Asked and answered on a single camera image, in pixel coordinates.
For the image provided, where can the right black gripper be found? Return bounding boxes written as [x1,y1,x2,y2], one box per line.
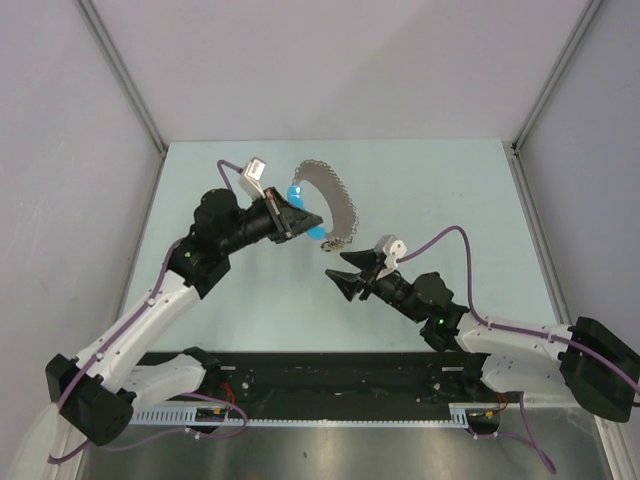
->
[325,248,425,324]

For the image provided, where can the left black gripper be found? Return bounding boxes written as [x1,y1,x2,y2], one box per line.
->
[219,186,321,255]

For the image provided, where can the blue key cover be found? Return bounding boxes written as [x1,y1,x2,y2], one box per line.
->
[286,184,327,241]

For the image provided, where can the yellow red keys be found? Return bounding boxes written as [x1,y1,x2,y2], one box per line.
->
[321,238,345,253]

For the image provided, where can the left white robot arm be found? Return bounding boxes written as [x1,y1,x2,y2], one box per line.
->
[7,187,323,479]

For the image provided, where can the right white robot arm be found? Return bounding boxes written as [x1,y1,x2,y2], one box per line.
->
[325,249,639,423]

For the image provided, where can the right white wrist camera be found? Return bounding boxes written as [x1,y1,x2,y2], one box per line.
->
[374,234,407,280]

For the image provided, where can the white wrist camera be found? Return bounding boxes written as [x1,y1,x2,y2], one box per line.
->
[238,157,266,200]
[374,234,407,280]

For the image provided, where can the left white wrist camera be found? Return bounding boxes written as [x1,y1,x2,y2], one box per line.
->
[238,157,266,200]

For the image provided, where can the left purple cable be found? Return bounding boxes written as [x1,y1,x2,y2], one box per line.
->
[47,159,251,464]

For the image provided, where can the purple cable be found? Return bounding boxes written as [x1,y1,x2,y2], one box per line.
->
[47,159,251,464]
[394,225,640,396]

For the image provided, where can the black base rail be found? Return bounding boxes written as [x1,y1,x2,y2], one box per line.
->
[134,352,506,421]

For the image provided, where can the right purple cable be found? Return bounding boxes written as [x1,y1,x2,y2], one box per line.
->
[394,225,640,396]

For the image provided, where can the white slotted cable duct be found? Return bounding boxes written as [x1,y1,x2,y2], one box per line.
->
[129,403,506,429]

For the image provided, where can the left aluminium frame post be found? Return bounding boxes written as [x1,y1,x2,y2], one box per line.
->
[73,0,168,159]

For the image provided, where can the aluminium frame post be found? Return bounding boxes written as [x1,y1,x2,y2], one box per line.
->
[73,0,168,159]
[511,0,608,155]

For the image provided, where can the right aluminium frame post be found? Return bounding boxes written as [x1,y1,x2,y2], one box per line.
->
[511,0,608,155]

